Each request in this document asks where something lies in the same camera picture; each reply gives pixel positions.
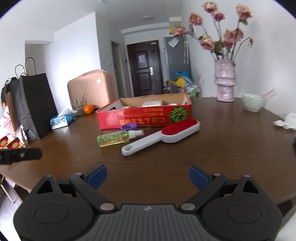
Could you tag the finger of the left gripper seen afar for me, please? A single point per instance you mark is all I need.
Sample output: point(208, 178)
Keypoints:
point(9, 156)

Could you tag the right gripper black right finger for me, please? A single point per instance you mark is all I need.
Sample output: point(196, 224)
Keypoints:
point(232, 209)

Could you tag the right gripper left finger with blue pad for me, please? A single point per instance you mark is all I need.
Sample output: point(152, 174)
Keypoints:
point(62, 209)

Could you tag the green spray bottle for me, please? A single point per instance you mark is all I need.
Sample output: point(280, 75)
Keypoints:
point(118, 137)

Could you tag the white red lint brush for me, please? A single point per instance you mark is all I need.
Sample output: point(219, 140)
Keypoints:
point(170, 134)

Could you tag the translucent plastic container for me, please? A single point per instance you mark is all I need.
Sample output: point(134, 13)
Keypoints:
point(153, 103)

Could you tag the snack packages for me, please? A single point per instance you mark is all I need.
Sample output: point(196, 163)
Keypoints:
point(16, 140)

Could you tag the black paper bag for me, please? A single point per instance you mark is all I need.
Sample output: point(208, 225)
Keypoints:
point(33, 103)

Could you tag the tissue pack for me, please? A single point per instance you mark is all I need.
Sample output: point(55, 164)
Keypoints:
point(63, 119)

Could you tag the clear glass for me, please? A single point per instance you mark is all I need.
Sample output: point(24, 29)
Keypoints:
point(78, 105)

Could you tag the orange fruit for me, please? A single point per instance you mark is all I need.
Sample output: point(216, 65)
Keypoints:
point(88, 109)

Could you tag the crumpled white tissue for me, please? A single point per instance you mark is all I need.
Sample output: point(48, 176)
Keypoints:
point(289, 122)

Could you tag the white green bowl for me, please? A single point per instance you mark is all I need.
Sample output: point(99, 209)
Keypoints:
point(252, 102)

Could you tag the purple plastic lid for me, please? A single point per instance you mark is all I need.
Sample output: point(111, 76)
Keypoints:
point(129, 127)

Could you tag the pink suitcase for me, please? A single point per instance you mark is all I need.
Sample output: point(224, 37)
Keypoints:
point(96, 87)

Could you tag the red cardboard box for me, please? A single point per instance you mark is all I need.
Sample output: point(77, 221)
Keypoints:
point(177, 107)

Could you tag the yellow blue floor clutter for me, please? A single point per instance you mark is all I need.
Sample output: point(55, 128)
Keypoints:
point(183, 84)

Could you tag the dark brown door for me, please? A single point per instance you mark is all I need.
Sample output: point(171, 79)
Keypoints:
point(145, 68)

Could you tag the grey refrigerator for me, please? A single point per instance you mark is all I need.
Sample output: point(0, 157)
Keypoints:
point(177, 58)

